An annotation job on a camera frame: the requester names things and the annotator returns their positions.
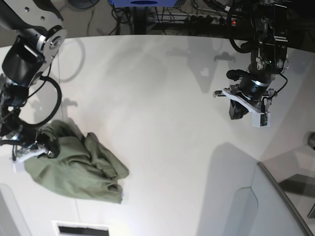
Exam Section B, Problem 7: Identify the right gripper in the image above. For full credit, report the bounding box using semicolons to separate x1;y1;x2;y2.
0;127;60;158

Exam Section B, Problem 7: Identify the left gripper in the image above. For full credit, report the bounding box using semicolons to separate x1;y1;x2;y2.
222;85;278;120

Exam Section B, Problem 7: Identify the green t-shirt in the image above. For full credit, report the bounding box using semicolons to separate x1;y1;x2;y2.
24;120;129;204

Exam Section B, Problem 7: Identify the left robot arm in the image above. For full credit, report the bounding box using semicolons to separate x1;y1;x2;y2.
221;0;288;127

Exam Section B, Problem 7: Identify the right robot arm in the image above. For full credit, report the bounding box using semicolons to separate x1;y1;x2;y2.
0;0;67;160

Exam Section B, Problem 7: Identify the black power strip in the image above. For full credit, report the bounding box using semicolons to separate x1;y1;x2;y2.
184;15;226;26

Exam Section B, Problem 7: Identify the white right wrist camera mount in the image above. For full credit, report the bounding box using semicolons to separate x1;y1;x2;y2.
9;148;47;173

